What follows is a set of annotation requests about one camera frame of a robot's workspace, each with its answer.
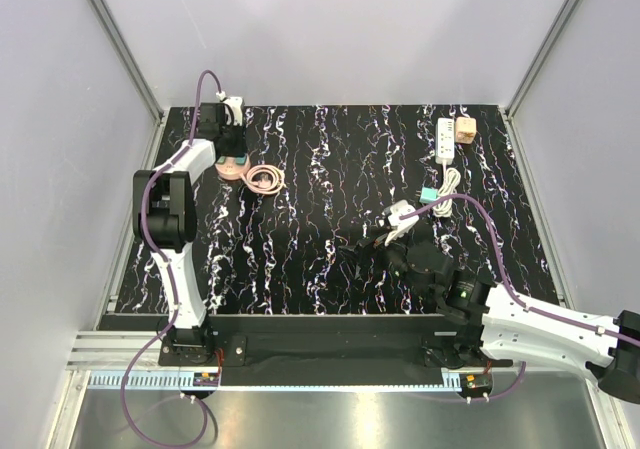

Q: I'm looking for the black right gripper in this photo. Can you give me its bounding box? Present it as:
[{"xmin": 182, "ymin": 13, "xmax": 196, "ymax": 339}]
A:
[{"xmin": 338, "ymin": 224, "xmax": 433, "ymax": 302}]

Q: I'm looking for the light blue plug adapter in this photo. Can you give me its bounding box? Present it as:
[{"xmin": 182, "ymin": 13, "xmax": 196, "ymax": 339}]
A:
[{"xmin": 419, "ymin": 187, "xmax": 439, "ymax": 205}]

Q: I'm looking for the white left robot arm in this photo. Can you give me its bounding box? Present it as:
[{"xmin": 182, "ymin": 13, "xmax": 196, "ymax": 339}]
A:
[{"xmin": 132, "ymin": 93, "xmax": 250, "ymax": 365}]

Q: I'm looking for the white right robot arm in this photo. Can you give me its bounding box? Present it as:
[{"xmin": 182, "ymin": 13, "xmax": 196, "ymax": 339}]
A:
[{"xmin": 340, "ymin": 235, "xmax": 639, "ymax": 404}]

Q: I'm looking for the pink round power strip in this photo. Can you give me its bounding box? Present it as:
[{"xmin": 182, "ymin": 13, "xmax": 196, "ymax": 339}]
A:
[{"xmin": 214, "ymin": 156, "xmax": 251, "ymax": 181}]

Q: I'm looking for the white power strip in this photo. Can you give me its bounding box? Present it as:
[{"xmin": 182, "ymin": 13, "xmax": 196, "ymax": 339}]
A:
[{"xmin": 435, "ymin": 118, "xmax": 455, "ymax": 165}]

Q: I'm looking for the beige cube adapter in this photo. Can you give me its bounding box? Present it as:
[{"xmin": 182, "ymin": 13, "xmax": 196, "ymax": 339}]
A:
[{"xmin": 454, "ymin": 116, "xmax": 477, "ymax": 145}]

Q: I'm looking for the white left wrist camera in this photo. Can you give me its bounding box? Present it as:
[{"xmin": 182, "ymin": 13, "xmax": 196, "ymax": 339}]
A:
[{"xmin": 222, "ymin": 96, "xmax": 244, "ymax": 126}]

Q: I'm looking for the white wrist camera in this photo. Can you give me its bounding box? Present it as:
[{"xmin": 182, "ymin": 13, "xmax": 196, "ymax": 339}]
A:
[
  {"xmin": 222, "ymin": 96, "xmax": 244, "ymax": 126},
  {"xmin": 383, "ymin": 200, "xmax": 419, "ymax": 246}
]

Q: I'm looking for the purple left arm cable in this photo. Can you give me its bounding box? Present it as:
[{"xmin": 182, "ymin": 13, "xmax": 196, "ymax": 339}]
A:
[{"xmin": 119, "ymin": 68, "xmax": 229, "ymax": 445}]

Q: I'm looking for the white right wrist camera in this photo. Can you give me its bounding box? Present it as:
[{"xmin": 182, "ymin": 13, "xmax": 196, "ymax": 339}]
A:
[{"xmin": 383, "ymin": 200, "xmax": 419, "ymax": 246}]

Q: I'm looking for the pink coiled power cable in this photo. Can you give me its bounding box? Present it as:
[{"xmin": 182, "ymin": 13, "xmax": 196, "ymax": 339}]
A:
[{"xmin": 241, "ymin": 164, "xmax": 287, "ymax": 196}]

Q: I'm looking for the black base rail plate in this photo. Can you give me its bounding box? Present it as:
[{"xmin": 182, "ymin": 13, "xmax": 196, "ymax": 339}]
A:
[{"xmin": 156, "ymin": 314, "xmax": 489, "ymax": 369}]

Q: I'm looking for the white coiled power cable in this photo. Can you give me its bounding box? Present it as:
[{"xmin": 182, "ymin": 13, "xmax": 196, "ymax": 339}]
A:
[{"xmin": 432, "ymin": 164, "xmax": 462, "ymax": 219}]

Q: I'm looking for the aluminium frame rail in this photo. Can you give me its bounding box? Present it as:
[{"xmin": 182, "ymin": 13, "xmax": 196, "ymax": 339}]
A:
[{"xmin": 64, "ymin": 331, "xmax": 606, "ymax": 393}]

